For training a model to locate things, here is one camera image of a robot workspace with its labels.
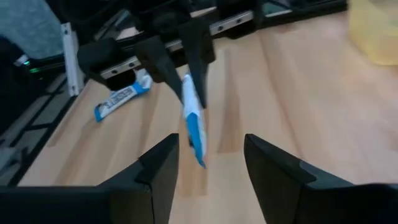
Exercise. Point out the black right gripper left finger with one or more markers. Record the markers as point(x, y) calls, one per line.
point(140, 193)

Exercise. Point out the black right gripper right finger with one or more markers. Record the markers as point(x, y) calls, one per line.
point(295, 199)

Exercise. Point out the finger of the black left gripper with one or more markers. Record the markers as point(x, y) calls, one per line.
point(157, 62)
point(197, 53)

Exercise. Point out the blue white candy bar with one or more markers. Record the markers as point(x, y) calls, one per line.
point(194, 124)
point(119, 99)

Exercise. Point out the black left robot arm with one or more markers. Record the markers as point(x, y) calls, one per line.
point(18, 99)

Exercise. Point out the yellow plastic basket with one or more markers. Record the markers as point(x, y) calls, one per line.
point(376, 31)

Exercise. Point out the white upright bracket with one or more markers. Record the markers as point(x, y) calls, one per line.
point(70, 59)

